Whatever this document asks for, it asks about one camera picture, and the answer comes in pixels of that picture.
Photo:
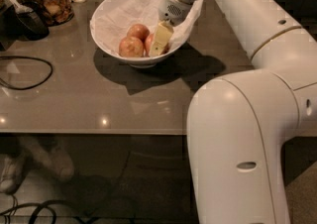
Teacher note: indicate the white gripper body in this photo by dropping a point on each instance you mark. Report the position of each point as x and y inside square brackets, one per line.
[172, 10]

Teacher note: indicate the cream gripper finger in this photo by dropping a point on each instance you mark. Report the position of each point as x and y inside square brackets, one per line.
[162, 36]

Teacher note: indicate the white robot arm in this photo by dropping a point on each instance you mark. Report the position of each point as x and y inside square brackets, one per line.
[238, 123]

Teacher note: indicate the white ceramic bowl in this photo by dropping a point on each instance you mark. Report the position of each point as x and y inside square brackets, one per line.
[179, 37]

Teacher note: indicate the white paper liner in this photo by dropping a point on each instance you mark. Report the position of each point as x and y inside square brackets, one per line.
[113, 18]

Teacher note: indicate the white shoe right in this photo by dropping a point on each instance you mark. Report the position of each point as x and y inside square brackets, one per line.
[61, 164]

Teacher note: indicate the white shoe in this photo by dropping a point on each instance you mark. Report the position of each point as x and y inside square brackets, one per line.
[12, 173]
[61, 164]

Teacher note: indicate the white shoe left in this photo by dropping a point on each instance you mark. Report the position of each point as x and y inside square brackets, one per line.
[12, 173]

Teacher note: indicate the black scoop with white handle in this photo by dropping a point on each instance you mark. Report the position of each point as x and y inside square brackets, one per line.
[32, 26]

